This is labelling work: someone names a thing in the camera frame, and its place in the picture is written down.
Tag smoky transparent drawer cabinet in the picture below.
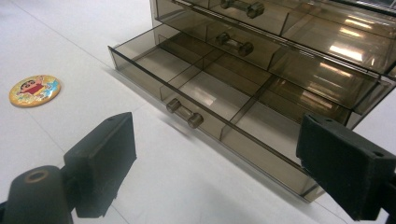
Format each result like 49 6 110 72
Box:
148 0 396 130

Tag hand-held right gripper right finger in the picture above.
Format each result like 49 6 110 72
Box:
295 113 396 221

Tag round cartoon badge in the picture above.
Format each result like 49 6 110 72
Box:
8 74 62 108

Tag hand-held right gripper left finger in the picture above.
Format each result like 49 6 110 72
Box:
63 111 137 218

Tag smoky transparent closed drawer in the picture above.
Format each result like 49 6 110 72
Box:
183 0 396 40
154 0 396 78

